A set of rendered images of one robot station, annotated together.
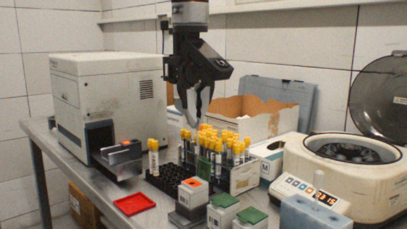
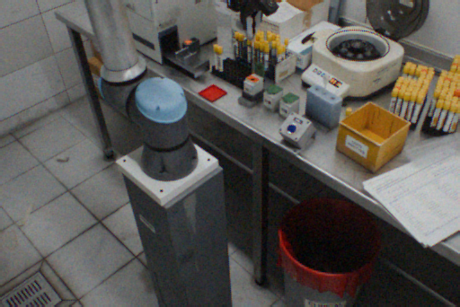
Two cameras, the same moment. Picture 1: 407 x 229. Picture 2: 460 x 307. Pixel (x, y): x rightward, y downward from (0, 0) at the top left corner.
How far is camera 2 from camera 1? 85 cm
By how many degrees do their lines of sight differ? 28
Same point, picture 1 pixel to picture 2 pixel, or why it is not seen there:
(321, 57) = not seen: outside the picture
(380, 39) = not seen: outside the picture
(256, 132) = (293, 29)
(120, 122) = (181, 26)
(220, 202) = (271, 91)
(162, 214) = (233, 99)
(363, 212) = (357, 91)
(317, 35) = not seen: outside the picture
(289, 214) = (311, 96)
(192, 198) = (254, 89)
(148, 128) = (202, 26)
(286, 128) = (317, 19)
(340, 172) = (344, 67)
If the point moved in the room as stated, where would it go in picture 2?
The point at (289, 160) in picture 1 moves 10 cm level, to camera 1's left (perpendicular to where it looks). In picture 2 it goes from (315, 57) to (285, 58)
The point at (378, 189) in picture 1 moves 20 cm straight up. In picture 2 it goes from (365, 77) to (376, 14)
